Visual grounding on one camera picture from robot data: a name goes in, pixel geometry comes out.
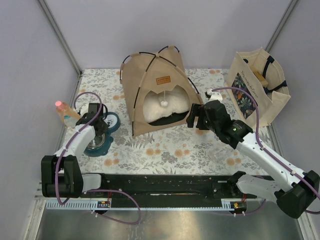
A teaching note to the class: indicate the wooden block in bag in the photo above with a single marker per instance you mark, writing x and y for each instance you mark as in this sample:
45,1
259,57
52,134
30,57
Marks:
259,76

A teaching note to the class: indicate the teal double pet bowl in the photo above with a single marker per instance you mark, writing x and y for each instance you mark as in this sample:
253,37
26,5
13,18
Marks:
100,145

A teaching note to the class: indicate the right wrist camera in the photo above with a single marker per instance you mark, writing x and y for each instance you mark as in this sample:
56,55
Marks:
213,96

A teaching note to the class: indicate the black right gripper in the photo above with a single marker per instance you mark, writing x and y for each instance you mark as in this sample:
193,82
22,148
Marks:
197,110

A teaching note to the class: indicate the floral patterned table mat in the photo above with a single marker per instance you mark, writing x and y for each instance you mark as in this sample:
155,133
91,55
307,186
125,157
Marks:
174,150

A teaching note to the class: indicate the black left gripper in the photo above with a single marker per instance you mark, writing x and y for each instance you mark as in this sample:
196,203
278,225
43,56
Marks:
105,128

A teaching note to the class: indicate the pink capped plastic bottle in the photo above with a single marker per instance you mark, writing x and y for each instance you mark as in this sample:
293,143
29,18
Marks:
68,116

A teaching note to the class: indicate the beige fabric pet tent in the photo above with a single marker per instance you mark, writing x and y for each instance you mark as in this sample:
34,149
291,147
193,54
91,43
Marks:
160,85

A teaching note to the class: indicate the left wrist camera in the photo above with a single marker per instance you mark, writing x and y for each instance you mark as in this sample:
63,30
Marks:
83,109

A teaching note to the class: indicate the white slotted cable duct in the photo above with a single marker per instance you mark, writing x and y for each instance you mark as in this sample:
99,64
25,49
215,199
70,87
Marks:
152,203

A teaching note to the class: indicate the cream floral tote bag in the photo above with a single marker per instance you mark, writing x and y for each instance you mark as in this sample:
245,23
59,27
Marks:
248,94

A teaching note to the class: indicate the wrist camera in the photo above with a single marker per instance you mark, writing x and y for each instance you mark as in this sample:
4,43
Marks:
83,109
213,96

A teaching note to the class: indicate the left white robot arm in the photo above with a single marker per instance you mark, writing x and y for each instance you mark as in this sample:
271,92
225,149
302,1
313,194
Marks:
60,173

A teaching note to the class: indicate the black tent pole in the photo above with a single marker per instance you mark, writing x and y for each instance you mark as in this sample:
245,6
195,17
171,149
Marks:
145,72
170,70

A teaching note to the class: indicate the white fluffy cushion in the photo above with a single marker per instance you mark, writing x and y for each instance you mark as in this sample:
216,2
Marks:
165,103

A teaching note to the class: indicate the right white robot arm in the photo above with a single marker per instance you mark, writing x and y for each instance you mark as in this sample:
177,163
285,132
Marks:
291,188

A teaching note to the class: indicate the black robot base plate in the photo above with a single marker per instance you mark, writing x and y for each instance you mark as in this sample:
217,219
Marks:
134,186

